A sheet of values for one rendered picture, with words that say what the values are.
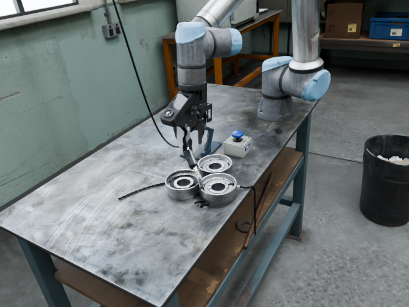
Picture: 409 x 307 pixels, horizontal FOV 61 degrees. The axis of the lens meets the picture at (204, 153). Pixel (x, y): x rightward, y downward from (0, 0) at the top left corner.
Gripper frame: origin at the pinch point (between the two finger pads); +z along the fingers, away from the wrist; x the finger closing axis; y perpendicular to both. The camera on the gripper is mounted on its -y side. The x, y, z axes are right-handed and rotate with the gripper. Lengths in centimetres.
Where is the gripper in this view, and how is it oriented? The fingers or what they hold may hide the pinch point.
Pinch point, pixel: (188, 153)
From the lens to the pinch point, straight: 99.9
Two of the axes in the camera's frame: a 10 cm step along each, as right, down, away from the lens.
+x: -8.5, -2.1, 4.8
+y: 5.3, -3.4, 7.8
